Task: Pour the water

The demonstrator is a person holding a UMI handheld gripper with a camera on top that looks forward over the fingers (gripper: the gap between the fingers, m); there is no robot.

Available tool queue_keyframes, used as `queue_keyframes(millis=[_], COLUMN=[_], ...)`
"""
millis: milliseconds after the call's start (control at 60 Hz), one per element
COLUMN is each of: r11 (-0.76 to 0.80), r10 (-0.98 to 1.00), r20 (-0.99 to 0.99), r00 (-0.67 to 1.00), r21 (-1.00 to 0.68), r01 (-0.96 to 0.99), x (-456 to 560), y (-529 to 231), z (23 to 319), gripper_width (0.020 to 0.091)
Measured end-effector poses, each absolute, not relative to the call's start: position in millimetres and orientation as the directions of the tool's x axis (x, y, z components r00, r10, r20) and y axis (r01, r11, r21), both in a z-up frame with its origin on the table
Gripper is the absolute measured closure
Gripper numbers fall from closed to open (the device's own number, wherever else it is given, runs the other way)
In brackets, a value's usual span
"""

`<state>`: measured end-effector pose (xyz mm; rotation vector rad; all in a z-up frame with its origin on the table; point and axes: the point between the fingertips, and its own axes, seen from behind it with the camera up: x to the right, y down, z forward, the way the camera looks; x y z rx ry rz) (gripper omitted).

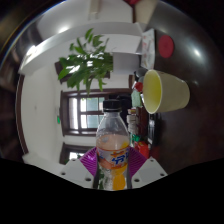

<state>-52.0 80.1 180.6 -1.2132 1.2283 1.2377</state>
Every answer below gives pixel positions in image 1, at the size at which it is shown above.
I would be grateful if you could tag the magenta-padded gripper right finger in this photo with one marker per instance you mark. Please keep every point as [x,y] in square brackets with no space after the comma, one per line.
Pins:
[148,171]

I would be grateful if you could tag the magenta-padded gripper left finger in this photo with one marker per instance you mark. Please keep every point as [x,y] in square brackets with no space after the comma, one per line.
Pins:
[76,173]

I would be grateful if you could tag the clear bottle with orange drink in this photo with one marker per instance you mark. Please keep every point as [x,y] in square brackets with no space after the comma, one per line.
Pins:
[113,143]

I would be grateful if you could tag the dark wood framed window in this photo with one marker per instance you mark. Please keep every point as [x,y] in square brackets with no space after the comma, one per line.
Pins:
[57,68]
[71,155]

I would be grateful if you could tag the green and white box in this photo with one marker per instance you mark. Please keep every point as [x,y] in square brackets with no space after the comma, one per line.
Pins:
[135,137]

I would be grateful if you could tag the flat black device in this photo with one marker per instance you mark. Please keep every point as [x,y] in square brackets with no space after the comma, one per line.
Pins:
[152,130]

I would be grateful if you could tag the green exit sign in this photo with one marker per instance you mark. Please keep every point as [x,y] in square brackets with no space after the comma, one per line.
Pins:
[58,119]

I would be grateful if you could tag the dark wooden double door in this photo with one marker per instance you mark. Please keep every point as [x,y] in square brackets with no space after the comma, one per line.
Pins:
[86,115]

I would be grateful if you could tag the green cloth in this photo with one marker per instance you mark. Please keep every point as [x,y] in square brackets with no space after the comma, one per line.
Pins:
[136,98]

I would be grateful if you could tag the pale yellow cup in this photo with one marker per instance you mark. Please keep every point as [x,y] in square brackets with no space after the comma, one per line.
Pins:
[173,93]

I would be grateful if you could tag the small red ball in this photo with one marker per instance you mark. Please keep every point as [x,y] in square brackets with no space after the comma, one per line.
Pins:
[138,86]

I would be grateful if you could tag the leafy plant in white pot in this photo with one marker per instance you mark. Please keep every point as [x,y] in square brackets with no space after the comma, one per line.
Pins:
[86,65]

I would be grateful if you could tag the printed paper sheet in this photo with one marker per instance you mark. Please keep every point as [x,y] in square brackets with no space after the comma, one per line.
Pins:
[149,50]

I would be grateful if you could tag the flat round red coaster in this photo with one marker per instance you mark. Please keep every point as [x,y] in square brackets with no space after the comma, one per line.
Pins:
[166,46]

